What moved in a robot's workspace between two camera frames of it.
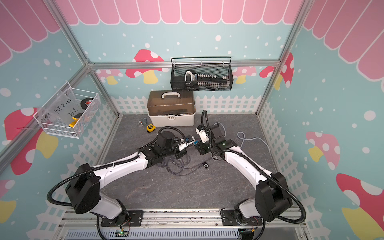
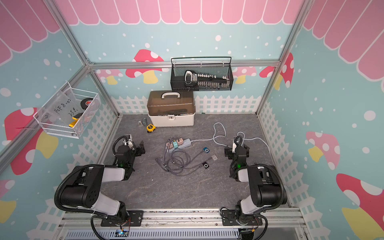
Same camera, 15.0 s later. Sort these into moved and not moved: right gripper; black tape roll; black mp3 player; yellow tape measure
Moved: right gripper
Not moved: black mp3 player; black tape roll; yellow tape measure
